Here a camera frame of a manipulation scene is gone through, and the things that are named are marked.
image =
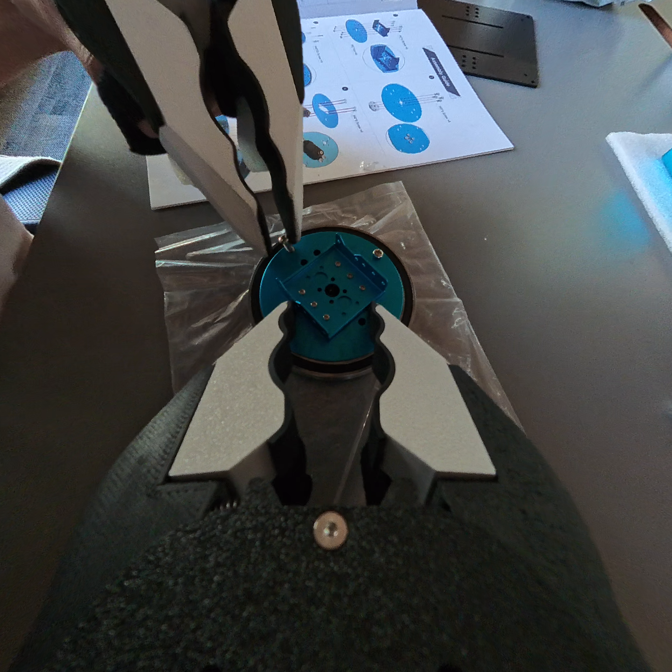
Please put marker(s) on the clear flat plastic bag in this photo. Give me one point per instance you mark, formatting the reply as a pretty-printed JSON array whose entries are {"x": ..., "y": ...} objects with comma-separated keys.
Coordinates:
[{"x": 210, "y": 283}]

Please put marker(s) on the white foam sheet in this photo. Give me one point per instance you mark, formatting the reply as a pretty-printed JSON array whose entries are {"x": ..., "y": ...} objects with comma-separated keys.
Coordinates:
[{"x": 640, "y": 157}]

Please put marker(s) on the grey woven fabric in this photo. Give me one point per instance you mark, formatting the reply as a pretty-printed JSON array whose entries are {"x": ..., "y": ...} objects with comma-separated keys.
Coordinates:
[{"x": 42, "y": 131}]

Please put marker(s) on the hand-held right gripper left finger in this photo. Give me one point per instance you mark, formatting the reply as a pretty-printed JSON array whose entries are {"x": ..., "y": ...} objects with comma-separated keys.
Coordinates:
[{"x": 225, "y": 420}]

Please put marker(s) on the black metal plate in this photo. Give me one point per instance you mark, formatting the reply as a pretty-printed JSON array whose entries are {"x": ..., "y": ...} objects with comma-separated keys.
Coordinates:
[{"x": 498, "y": 47}]

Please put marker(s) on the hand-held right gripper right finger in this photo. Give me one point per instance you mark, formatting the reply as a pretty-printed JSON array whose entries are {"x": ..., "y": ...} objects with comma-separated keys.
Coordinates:
[{"x": 441, "y": 420}]

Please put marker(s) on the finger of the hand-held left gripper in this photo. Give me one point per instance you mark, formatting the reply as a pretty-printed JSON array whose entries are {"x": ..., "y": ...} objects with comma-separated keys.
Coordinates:
[
  {"x": 283, "y": 78},
  {"x": 173, "y": 78}
]

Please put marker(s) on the person's left hand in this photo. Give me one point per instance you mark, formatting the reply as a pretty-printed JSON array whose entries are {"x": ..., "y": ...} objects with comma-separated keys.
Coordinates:
[{"x": 26, "y": 26}]

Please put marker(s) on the blue long servo bracket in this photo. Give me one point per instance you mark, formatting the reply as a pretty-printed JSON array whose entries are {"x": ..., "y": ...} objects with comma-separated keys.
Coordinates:
[{"x": 666, "y": 168}]

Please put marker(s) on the grey desk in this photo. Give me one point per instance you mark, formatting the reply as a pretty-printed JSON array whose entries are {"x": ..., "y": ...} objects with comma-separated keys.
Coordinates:
[{"x": 551, "y": 288}]

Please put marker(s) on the white instruction booklet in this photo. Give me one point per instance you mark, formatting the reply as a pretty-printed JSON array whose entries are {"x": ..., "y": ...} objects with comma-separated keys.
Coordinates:
[{"x": 472, "y": 126}]

